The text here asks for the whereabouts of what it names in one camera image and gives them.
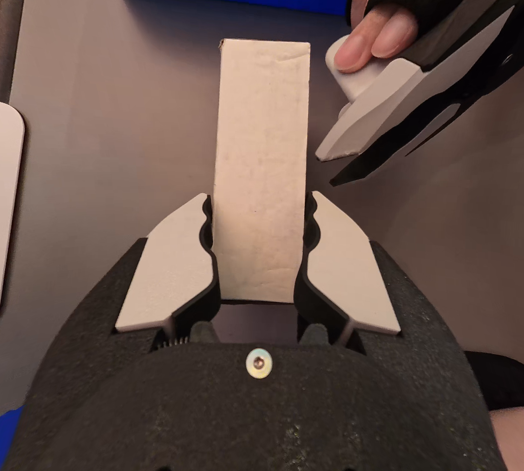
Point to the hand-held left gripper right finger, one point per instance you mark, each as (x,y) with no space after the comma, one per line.
(348,274)

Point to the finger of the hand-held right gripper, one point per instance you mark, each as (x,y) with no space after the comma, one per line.
(368,119)
(434,127)

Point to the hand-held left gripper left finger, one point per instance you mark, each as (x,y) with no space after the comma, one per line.
(163,274)

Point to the white cardboard mailer box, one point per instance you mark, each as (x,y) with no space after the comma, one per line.
(262,151)

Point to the person's right hand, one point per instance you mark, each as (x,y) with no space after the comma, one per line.
(360,49)

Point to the wooden document stand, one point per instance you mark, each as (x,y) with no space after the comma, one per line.
(10,192)

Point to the black wrist rest pad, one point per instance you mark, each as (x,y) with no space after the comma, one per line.
(499,381)

